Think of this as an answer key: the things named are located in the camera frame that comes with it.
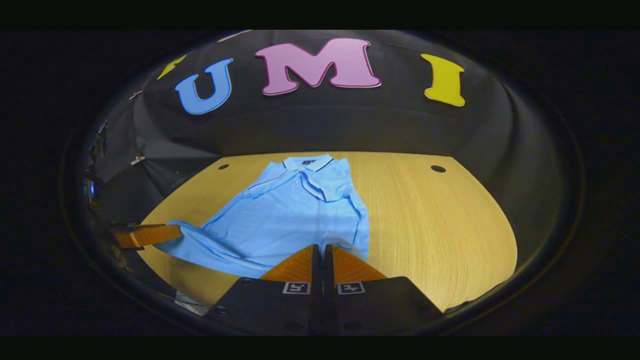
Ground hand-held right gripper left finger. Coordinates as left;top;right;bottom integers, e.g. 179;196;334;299
202;244;322;336

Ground light blue T-shirt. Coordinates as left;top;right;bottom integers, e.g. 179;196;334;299
154;153;371;279

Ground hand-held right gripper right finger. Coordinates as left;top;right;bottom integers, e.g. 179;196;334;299
324;244;446;336

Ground black backdrop cloth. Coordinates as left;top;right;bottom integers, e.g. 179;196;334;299
75;30;571;268

